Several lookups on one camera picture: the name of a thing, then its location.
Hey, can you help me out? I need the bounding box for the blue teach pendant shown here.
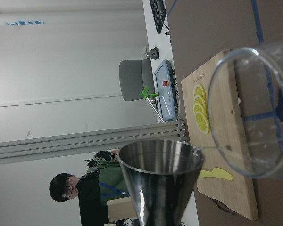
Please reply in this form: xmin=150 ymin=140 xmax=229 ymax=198
xmin=154 ymin=60 xmax=178 ymax=121

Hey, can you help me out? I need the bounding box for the bamboo cutting board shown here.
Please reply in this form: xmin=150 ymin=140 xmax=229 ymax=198
xmin=181 ymin=49 xmax=258 ymax=220

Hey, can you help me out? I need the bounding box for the black computer mouse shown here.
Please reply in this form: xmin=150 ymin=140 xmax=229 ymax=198
xmin=149 ymin=47 xmax=159 ymax=60

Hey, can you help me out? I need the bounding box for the clear wine glass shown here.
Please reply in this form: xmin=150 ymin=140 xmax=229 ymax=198
xmin=210 ymin=40 xmax=283 ymax=178

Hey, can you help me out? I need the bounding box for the steel cocktail jigger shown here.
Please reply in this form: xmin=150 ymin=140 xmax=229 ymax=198
xmin=118 ymin=140 xmax=205 ymax=226

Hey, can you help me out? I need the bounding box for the lemon slice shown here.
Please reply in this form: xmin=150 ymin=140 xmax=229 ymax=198
xmin=194 ymin=94 xmax=207 ymax=109
xmin=195 ymin=111 xmax=210 ymax=134
xmin=193 ymin=102 xmax=207 ymax=117
xmin=193 ymin=84 xmax=206 ymax=99

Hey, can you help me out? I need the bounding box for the aluminium frame column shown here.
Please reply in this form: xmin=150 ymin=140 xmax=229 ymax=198
xmin=0 ymin=120 xmax=187 ymax=165

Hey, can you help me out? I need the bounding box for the wooden post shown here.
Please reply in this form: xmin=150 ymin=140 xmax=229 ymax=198
xmin=107 ymin=197 xmax=137 ymax=222

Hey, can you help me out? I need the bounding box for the green clamp tool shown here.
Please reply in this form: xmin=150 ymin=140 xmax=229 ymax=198
xmin=139 ymin=86 xmax=158 ymax=99

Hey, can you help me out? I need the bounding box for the person in green shirt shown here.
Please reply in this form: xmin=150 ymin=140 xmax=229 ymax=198
xmin=49 ymin=149 xmax=130 ymax=226

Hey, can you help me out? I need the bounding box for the black keyboard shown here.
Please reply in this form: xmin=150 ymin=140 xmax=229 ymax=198
xmin=149 ymin=0 xmax=166 ymax=34

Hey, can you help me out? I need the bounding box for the grey office chair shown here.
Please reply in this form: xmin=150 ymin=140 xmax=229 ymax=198
xmin=119 ymin=58 xmax=155 ymax=101

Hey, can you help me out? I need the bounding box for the yellow plastic knife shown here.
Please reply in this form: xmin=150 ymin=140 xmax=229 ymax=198
xmin=200 ymin=167 xmax=233 ymax=181

